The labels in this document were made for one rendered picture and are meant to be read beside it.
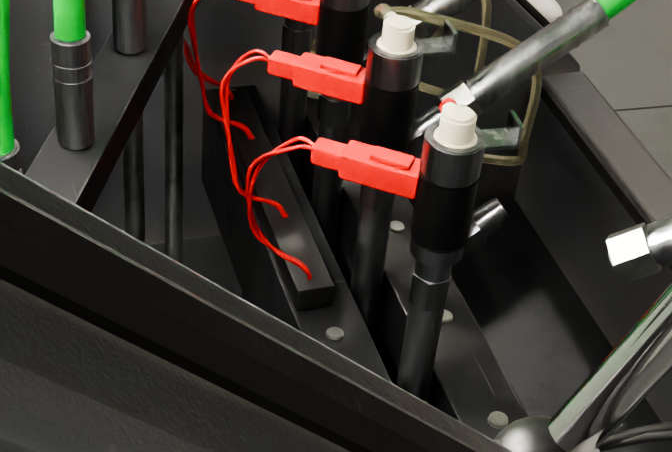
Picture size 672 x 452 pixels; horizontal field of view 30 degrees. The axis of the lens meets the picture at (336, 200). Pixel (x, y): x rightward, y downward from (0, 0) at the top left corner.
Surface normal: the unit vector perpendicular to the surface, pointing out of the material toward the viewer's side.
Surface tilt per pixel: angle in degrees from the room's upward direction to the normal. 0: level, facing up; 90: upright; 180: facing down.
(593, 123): 0
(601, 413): 76
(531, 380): 0
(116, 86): 0
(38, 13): 90
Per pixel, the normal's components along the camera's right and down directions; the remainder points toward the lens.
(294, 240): 0.08, -0.78
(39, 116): 0.30, 0.61
